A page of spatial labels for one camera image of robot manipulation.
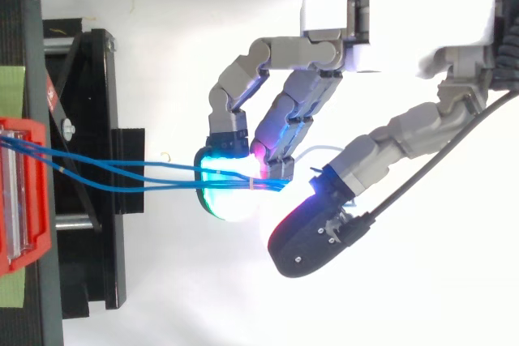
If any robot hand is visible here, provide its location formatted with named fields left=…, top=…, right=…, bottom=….
left=194, top=0, right=499, bottom=279

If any thin black cable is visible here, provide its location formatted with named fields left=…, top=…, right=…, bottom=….
left=351, top=91, right=519, bottom=226

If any black stand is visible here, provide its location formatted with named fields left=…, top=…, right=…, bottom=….
left=0, top=0, right=146, bottom=346

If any black coiled cable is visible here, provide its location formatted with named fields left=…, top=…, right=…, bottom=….
left=491, top=16, right=519, bottom=92

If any blue cable bundle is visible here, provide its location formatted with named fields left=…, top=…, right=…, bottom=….
left=0, top=137, right=290, bottom=194

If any red bin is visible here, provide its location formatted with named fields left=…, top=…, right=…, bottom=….
left=0, top=117, right=53, bottom=278

